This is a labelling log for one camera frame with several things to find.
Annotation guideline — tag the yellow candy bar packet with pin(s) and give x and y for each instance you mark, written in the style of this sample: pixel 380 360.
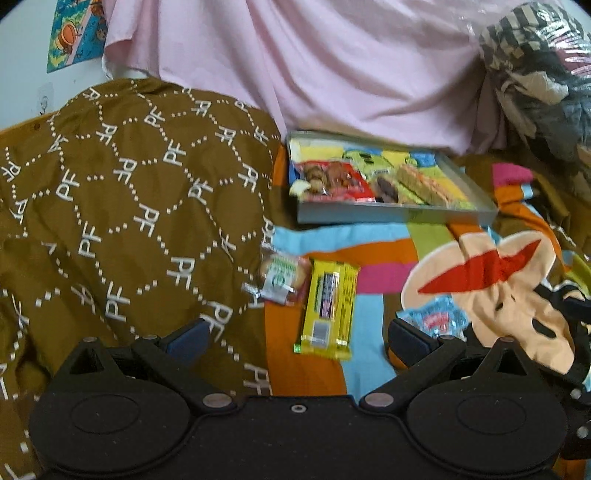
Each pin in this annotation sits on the yellow candy bar packet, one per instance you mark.
pixel 328 309

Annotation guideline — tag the brown patterned blanket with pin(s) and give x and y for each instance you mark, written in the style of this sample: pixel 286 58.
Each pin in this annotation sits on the brown patterned blanket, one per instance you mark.
pixel 115 207

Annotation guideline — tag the white wall socket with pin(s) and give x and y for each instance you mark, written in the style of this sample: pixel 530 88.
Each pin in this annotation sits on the white wall socket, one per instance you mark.
pixel 44 99

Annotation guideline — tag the blue and pink snack packet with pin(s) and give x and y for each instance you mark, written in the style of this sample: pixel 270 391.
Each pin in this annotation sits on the blue and pink snack packet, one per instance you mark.
pixel 436 321

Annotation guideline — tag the red cookie packet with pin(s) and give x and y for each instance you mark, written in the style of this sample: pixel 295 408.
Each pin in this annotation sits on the red cookie packet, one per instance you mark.
pixel 323 177

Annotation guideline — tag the cartoon drawing tray liner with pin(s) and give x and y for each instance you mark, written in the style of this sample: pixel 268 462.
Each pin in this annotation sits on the cartoon drawing tray liner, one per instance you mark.
pixel 323 152

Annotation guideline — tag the green label biscuit packet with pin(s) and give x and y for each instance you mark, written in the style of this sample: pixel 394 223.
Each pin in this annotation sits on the green label biscuit packet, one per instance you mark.
pixel 281 277

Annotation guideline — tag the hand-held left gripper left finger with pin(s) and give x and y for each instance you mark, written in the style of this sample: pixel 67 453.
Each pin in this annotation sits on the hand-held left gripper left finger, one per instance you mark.
pixel 187 340

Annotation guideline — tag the clear plastic bag of clothes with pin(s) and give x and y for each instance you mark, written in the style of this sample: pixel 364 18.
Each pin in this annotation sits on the clear plastic bag of clothes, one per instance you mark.
pixel 535 78

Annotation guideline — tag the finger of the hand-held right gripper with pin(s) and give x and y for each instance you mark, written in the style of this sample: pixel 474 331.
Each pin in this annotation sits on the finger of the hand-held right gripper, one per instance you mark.
pixel 577 415
pixel 572 303

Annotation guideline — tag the orange wafer packet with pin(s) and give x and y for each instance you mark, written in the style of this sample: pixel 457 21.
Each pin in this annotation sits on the orange wafer packet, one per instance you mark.
pixel 425 184

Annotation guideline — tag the grey tray box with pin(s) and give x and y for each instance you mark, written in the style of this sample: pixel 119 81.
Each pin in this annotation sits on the grey tray box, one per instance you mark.
pixel 369 214

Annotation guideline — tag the cartoon wall poster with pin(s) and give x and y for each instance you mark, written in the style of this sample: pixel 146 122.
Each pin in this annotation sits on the cartoon wall poster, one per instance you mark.
pixel 74 37

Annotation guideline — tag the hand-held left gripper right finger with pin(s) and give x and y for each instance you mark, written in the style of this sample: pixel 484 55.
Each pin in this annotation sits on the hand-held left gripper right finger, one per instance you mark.
pixel 406 340

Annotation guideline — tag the pink bed sheet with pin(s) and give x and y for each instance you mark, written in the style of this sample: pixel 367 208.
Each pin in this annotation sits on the pink bed sheet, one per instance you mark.
pixel 323 60

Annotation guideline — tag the colourful printed blanket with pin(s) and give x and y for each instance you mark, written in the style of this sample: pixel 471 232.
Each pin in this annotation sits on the colourful printed blanket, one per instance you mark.
pixel 369 277

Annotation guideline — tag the dark chocolate snack packet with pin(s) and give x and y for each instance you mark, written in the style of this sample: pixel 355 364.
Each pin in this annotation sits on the dark chocolate snack packet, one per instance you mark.
pixel 385 187

